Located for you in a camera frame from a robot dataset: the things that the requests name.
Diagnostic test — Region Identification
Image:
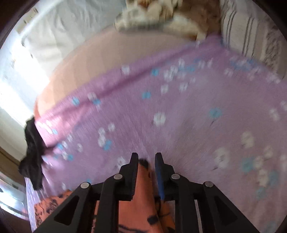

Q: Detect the striped pillow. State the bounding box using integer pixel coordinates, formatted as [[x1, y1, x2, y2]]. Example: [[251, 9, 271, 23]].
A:
[[220, 1, 286, 79]]

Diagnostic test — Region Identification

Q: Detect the wooden glass-panel door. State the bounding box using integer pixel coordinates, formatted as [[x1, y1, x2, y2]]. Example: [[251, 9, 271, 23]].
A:
[[1, 149, 31, 232]]

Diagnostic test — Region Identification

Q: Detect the cream brown floral cloth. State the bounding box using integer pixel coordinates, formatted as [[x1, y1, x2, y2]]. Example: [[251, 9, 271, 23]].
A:
[[114, 1, 221, 41]]

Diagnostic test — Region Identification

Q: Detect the purple floral bed sheet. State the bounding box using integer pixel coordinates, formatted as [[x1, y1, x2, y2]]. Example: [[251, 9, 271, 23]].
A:
[[26, 36, 286, 232]]

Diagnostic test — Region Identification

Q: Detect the black crumpled garment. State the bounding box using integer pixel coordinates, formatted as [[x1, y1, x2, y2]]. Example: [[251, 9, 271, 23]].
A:
[[18, 117, 45, 191]]

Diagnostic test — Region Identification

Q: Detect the grey pillow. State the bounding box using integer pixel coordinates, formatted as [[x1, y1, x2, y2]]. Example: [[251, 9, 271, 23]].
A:
[[21, 1, 126, 69]]

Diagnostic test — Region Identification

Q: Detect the orange black floral garment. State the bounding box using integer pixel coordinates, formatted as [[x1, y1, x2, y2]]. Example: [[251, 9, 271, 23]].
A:
[[34, 159, 175, 232]]

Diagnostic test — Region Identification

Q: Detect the pink orange mattress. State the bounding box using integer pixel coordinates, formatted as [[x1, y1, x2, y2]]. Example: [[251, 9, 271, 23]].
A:
[[33, 28, 194, 119]]

